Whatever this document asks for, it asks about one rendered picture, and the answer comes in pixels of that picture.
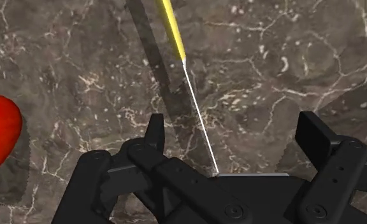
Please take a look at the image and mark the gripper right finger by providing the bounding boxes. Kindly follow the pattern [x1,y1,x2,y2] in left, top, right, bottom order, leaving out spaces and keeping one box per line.
[284,111,367,224]

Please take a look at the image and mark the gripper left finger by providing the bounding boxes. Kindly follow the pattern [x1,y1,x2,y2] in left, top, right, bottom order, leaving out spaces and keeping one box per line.
[51,113,253,224]

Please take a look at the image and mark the yellow-handled knife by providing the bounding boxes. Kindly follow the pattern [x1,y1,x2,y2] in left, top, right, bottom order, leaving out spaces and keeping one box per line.
[154,0,220,178]

